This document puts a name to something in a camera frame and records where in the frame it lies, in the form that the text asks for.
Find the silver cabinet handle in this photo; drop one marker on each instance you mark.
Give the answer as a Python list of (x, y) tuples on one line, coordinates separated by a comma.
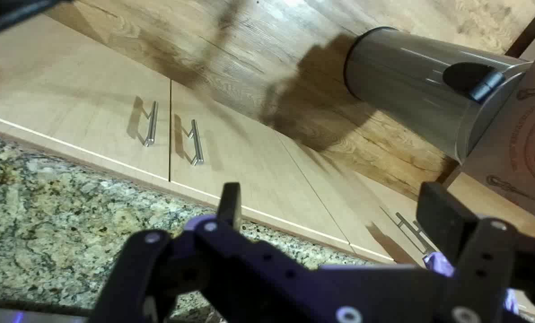
[(187, 142), (142, 122)]

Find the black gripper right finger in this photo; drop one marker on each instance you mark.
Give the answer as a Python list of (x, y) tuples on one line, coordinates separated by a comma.
[(488, 257)]

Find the lower wooden cabinet doors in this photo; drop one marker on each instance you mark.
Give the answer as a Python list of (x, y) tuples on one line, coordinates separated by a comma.
[(66, 93)]

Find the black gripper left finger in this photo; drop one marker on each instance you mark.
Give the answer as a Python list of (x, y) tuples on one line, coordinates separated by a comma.
[(152, 269)]

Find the silver cabinet handle left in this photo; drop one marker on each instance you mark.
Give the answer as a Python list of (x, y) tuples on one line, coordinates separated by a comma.
[(142, 122)]

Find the silver drawer handle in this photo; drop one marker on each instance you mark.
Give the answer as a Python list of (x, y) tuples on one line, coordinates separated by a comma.
[(413, 232)]

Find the silver cabinet handle right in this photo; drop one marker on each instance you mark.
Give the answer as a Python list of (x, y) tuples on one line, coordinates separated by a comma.
[(187, 142)]

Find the brown paper grocery bag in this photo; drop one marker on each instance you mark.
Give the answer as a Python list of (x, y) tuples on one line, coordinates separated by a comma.
[(504, 156)]

